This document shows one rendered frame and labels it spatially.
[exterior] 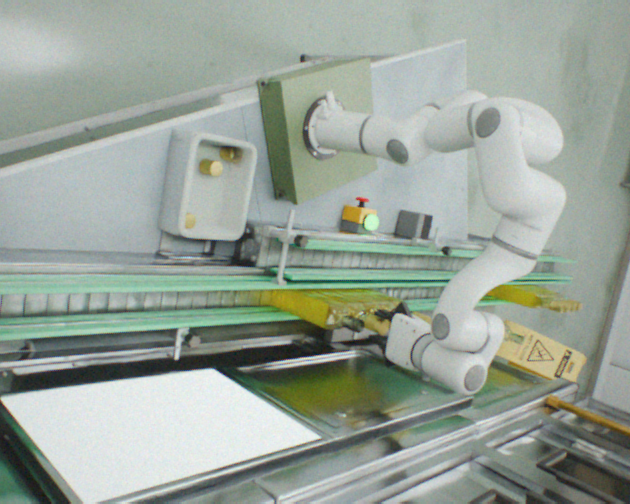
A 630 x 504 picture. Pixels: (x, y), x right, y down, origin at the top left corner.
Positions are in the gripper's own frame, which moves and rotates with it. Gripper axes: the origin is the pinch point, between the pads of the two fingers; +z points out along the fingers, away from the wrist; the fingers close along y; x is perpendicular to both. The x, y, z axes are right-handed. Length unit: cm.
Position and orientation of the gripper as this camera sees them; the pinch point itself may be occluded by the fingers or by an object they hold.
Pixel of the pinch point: (381, 326)
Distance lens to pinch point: 127.4
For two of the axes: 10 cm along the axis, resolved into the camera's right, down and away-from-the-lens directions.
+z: -4.8, -2.2, 8.5
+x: -8.6, -0.9, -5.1
